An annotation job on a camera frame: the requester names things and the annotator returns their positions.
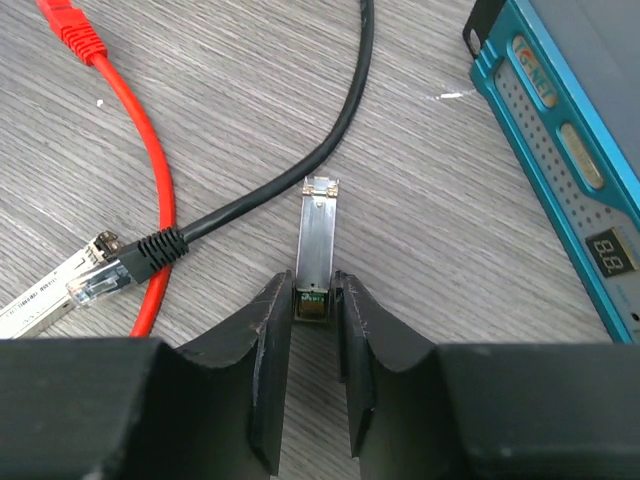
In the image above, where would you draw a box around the red ethernet cable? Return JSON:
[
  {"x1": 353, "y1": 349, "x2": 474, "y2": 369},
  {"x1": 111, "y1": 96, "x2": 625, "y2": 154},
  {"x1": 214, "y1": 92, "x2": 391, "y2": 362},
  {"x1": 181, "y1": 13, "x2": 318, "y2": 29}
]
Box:
[{"x1": 35, "y1": 0, "x2": 177, "y2": 339}]

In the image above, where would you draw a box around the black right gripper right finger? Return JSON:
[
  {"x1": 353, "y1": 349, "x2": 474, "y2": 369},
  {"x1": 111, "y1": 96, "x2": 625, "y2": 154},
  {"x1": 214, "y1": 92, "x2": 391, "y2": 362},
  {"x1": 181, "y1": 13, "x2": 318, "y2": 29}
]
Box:
[{"x1": 334, "y1": 271, "x2": 440, "y2": 458}]

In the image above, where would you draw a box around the black ethernet cable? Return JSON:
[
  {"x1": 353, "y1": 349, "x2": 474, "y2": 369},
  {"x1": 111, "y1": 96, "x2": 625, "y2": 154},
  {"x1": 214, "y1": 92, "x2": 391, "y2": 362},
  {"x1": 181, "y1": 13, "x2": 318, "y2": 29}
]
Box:
[{"x1": 66, "y1": 0, "x2": 376, "y2": 310}]

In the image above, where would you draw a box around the silver SFP module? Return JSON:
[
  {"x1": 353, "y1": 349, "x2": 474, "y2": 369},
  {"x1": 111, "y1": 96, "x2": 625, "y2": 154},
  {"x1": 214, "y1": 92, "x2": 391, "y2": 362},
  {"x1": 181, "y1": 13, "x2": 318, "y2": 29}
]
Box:
[
  {"x1": 1, "y1": 231, "x2": 122, "y2": 339},
  {"x1": 294, "y1": 176, "x2": 339, "y2": 323}
]

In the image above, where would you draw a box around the grey blue network switch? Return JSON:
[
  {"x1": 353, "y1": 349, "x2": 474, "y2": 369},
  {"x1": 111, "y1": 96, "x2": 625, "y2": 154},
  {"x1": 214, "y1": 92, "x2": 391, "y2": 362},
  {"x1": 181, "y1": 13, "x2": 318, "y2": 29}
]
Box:
[{"x1": 463, "y1": 1, "x2": 639, "y2": 343}]

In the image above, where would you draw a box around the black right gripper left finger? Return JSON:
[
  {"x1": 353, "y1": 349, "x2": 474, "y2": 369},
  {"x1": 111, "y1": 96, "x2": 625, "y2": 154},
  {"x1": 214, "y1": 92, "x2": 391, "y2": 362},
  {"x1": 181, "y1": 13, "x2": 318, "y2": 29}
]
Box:
[{"x1": 178, "y1": 271, "x2": 293, "y2": 476}]

